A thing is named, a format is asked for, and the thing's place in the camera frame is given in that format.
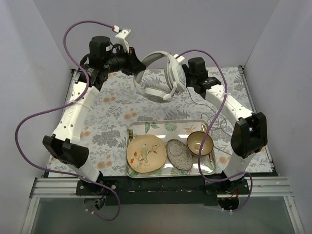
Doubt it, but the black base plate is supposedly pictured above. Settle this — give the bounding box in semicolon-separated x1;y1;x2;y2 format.
76;174;251;207

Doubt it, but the brown beige bowl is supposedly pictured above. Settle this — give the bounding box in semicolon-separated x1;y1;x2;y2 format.
186;131;214;156

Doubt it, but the gold fork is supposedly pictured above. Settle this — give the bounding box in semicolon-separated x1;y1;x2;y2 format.
128;129;134;141

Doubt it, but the floral patterned table mat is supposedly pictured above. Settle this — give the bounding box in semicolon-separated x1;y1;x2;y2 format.
47;67;273;178

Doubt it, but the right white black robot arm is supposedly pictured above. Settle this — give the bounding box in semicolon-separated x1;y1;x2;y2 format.
182;57;268;194

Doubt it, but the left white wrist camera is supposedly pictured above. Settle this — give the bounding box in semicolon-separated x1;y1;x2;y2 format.
115;29;133;54

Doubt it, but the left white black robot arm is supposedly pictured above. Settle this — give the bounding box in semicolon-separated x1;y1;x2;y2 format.
42;36;145;195

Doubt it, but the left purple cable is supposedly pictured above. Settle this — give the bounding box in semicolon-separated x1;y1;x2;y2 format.
15;20;121;221

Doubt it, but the beige bird plate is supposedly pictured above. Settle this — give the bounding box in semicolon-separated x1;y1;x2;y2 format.
126;135;167;174

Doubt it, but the aluminium frame rail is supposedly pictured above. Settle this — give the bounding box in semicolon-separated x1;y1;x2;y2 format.
30;176;293;197

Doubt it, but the speckled oval dish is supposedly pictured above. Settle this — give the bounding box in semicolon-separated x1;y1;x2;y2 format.
166;139;193;171

